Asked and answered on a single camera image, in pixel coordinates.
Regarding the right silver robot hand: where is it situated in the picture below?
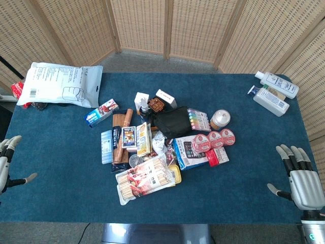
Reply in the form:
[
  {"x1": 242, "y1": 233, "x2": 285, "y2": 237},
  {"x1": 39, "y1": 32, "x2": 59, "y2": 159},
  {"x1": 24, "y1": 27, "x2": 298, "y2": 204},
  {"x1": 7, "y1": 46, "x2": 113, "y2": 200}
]
[{"x1": 267, "y1": 144, "x2": 325, "y2": 211}]

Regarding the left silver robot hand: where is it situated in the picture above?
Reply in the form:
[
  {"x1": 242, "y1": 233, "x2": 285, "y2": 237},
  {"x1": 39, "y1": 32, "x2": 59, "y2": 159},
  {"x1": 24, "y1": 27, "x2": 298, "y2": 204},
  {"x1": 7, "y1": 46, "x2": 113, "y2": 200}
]
[{"x1": 0, "y1": 135, "x2": 38, "y2": 196}]

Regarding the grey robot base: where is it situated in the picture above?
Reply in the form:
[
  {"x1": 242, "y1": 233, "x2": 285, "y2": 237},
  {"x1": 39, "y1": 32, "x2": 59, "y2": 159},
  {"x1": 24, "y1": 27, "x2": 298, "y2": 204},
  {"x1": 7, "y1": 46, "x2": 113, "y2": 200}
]
[{"x1": 101, "y1": 223, "x2": 212, "y2": 244}]

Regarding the red and white small box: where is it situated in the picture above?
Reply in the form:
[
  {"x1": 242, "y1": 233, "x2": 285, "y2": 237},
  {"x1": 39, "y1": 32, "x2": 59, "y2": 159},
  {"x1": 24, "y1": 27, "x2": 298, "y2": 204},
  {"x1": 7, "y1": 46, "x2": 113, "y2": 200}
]
[{"x1": 205, "y1": 146, "x2": 230, "y2": 168}]

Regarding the red and blue toothpaste box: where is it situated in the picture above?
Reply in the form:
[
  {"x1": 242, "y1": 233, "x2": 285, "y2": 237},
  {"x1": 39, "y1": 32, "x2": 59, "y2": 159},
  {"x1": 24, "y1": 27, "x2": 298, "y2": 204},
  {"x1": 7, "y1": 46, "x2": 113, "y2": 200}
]
[{"x1": 84, "y1": 98, "x2": 120, "y2": 129}]

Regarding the blue white calculator box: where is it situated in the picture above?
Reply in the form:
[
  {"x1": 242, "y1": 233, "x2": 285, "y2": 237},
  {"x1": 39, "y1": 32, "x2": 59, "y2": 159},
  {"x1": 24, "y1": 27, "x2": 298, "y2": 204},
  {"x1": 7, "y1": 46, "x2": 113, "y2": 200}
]
[{"x1": 172, "y1": 135, "x2": 210, "y2": 171}]

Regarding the small blue picture card box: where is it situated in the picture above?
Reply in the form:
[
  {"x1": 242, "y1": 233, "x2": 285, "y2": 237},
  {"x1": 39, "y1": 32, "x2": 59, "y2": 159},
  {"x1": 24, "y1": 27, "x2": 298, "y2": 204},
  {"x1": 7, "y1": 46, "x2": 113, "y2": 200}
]
[{"x1": 121, "y1": 126, "x2": 138, "y2": 149}]

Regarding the white box with red print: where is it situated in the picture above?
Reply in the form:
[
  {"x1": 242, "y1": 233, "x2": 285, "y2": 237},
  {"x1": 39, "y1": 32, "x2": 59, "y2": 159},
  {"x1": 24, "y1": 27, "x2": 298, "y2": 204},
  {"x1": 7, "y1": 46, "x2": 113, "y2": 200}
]
[{"x1": 155, "y1": 88, "x2": 178, "y2": 109}]

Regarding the blue carpet table cover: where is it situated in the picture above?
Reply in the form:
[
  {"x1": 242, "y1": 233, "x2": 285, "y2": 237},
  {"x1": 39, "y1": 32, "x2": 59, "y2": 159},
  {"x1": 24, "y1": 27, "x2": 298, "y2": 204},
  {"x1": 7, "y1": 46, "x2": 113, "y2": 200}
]
[{"x1": 0, "y1": 72, "x2": 318, "y2": 225}]

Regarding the small dark object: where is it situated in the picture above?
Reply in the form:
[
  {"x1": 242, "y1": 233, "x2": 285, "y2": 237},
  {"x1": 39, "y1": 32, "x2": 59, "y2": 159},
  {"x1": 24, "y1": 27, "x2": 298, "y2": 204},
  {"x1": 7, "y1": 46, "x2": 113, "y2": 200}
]
[{"x1": 32, "y1": 101, "x2": 48, "y2": 111}]

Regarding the red snack packet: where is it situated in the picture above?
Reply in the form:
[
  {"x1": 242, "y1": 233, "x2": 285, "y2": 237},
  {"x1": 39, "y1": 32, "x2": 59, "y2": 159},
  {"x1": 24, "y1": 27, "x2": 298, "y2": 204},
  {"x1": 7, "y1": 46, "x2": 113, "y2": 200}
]
[{"x1": 10, "y1": 81, "x2": 33, "y2": 110}]

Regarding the white pump dispenser bottle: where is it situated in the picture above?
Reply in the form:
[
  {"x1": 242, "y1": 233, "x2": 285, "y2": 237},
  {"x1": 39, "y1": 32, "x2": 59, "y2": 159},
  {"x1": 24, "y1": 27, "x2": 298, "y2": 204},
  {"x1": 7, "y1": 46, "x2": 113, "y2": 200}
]
[{"x1": 247, "y1": 84, "x2": 290, "y2": 118}]

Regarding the large white plastic mailer bag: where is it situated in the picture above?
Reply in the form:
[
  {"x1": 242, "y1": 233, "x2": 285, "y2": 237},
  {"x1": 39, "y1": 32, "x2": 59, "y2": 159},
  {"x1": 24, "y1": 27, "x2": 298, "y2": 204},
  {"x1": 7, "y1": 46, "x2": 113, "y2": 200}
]
[{"x1": 16, "y1": 62, "x2": 104, "y2": 109}]

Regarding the black diagonal bar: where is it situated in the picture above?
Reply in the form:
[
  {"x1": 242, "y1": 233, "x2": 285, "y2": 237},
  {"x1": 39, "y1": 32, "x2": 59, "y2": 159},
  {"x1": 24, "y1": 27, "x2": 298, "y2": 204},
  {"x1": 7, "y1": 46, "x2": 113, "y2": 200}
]
[{"x1": 0, "y1": 55, "x2": 25, "y2": 79}]

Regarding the light blue flat packet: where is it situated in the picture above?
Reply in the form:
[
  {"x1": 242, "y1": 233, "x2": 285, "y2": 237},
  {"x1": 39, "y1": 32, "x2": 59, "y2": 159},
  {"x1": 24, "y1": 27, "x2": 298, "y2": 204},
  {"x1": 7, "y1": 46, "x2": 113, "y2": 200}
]
[{"x1": 100, "y1": 130, "x2": 114, "y2": 165}]

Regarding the white capped plastic bottle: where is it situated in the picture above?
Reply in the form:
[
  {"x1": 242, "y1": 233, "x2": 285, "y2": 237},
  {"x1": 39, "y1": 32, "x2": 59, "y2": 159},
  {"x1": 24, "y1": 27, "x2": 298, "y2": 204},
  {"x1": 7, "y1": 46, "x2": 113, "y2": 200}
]
[{"x1": 254, "y1": 71, "x2": 300, "y2": 100}]

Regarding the clear jar with white lid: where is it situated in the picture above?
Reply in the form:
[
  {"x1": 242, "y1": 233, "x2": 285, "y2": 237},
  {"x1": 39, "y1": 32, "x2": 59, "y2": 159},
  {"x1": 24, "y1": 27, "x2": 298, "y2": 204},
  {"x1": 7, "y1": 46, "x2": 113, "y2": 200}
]
[{"x1": 209, "y1": 109, "x2": 232, "y2": 131}]

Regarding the dark blue long packet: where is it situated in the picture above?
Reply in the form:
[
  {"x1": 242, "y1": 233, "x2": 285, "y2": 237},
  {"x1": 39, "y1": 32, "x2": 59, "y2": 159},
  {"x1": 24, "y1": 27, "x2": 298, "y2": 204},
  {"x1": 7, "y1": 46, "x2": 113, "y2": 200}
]
[{"x1": 110, "y1": 126, "x2": 131, "y2": 174}]

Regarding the brown wood-pattern flat pack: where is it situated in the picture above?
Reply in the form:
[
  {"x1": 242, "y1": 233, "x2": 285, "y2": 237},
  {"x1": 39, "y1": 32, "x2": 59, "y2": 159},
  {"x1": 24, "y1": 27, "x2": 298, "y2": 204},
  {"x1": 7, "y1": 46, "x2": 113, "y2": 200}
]
[{"x1": 111, "y1": 113, "x2": 131, "y2": 165}]

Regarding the pastel coloured marker pack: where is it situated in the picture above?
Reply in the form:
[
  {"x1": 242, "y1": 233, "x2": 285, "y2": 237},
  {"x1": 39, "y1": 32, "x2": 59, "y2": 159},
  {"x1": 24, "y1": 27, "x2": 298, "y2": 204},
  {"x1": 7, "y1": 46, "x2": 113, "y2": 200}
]
[{"x1": 186, "y1": 107, "x2": 212, "y2": 133}]

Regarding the yellow flat container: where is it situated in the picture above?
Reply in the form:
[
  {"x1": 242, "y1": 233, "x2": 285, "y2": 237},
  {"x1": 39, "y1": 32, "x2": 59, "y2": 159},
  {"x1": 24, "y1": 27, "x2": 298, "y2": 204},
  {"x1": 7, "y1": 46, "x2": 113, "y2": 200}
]
[{"x1": 168, "y1": 164, "x2": 182, "y2": 185}]

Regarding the round metal tin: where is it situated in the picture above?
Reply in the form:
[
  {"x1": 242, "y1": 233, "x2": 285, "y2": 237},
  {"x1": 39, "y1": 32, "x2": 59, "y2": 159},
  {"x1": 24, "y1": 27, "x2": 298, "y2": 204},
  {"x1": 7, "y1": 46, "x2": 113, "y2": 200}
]
[{"x1": 128, "y1": 154, "x2": 145, "y2": 169}]

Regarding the brown cylindrical stick pack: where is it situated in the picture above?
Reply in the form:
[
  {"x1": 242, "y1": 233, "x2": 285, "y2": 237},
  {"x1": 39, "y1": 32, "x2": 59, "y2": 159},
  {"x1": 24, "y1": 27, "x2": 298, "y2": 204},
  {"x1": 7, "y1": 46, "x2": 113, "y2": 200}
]
[{"x1": 113, "y1": 108, "x2": 134, "y2": 165}]

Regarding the dark red snack pouch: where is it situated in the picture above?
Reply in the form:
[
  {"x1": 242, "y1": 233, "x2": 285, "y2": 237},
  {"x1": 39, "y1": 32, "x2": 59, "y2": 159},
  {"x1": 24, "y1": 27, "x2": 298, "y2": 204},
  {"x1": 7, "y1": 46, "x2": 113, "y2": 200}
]
[{"x1": 164, "y1": 138, "x2": 178, "y2": 166}]

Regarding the breadstick snack bag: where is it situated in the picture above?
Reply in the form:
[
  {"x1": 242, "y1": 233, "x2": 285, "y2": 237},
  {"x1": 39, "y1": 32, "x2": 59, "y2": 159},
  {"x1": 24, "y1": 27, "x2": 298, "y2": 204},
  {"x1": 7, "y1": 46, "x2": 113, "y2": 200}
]
[{"x1": 115, "y1": 155, "x2": 177, "y2": 206}]

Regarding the black fabric pouch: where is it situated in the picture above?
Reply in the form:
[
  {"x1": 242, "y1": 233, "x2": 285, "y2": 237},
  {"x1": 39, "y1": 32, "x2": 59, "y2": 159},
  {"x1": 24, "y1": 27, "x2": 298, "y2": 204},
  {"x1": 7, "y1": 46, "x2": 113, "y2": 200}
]
[{"x1": 151, "y1": 106, "x2": 194, "y2": 139}]

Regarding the white spray bottle carton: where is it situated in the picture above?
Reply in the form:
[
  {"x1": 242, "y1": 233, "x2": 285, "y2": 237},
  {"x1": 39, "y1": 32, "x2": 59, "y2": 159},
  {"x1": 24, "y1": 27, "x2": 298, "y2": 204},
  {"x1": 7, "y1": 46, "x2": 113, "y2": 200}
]
[{"x1": 134, "y1": 91, "x2": 150, "y2": 116}]

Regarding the dark spray bottle white nozzle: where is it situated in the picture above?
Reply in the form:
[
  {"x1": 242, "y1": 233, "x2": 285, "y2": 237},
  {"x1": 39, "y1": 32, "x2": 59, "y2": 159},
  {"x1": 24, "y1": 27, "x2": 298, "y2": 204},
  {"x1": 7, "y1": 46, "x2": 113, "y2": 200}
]
[{"x1": 139, "y1": 98, "x2": 151, "y2": 123}]

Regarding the crumpled silver white bag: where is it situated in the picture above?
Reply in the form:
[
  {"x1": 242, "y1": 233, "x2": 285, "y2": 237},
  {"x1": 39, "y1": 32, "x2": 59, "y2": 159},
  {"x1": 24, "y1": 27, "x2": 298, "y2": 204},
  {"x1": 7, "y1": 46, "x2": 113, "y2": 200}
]
[{"x1": 152, "y1": 130, "x2": 169, "y2": 156}]

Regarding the brown square tray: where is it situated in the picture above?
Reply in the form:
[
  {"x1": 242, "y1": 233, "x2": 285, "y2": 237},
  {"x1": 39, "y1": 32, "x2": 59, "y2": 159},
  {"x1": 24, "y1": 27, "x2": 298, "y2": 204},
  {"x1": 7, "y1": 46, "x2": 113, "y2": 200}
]
[{"x1": 147, "y1": 97, "x2": 166, "y2": 114}]

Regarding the woven rattan folding screen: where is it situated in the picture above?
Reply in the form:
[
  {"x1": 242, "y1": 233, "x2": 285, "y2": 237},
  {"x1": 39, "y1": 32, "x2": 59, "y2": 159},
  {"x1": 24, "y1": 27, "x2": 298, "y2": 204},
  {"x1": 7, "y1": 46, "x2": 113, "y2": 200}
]
[{"x1": 0, "y1": 0, "x2": 325, "y2": 189}]

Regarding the black floor cable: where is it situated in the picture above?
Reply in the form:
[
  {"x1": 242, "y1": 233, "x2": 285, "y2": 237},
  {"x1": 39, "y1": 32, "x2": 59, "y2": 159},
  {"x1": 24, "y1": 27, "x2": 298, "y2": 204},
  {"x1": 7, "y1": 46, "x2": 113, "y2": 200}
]
[{"x1": 77, "y1": 223, "x2": 91, "y2": 244}]

